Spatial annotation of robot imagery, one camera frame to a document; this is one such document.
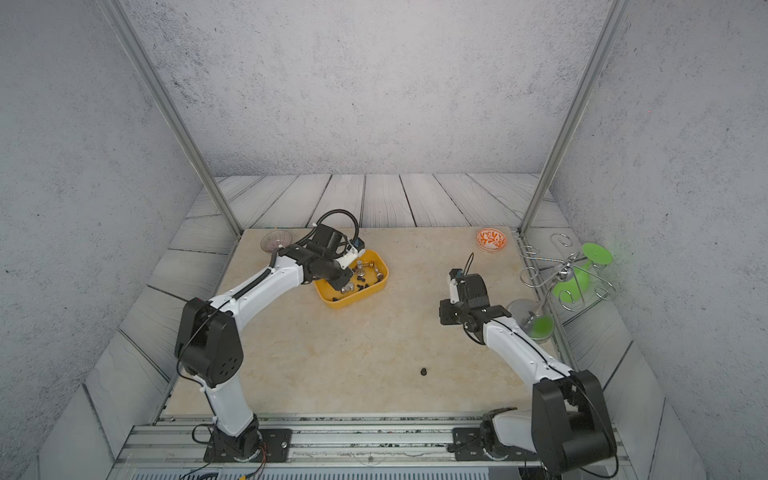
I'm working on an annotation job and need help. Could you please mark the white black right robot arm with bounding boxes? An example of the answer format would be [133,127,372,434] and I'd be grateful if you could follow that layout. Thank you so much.
[439,269,618,475]

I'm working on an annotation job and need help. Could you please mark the purple patterned glass bowl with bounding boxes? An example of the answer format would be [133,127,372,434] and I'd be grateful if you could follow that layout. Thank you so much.
[260,229,293,254]

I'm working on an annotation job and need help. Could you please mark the metal wire rack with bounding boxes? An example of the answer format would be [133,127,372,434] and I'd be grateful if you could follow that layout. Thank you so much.
[520,233,617,313]

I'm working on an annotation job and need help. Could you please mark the aluminium frame post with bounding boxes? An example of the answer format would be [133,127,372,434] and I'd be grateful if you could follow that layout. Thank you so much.
[518,0,632,237]
[97,0,244,240]

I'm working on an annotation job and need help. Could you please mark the left aluminium frame post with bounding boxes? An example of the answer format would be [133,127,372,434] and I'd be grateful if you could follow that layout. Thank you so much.
[97,0,244,240]

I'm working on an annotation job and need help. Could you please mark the yellow plastic storage box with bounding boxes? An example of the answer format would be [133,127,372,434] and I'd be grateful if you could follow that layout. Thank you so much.
[313,250,389,309]

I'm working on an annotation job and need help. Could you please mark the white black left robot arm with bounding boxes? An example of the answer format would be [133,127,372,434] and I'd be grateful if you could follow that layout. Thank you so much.
[174,220,366,439]

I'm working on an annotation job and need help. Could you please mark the orange patterned ceramic bowl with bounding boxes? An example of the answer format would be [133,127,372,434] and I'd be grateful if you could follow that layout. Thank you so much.
[476,228,508,253]

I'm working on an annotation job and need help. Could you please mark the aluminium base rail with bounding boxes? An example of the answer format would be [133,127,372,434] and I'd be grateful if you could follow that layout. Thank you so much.
[107,413,640,480]

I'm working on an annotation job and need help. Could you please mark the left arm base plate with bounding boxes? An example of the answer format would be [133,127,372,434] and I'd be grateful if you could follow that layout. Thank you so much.
[203,427,293,463]

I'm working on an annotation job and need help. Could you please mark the green disc metal stand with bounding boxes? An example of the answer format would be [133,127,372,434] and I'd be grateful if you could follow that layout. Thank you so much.
[507,233,616,343]

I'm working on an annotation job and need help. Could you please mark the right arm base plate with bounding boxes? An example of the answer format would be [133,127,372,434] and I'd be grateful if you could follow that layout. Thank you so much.
[446,421,538,462]

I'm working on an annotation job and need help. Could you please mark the right aluminium frame post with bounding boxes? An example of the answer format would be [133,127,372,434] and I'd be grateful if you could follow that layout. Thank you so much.
[518,0,632,237]

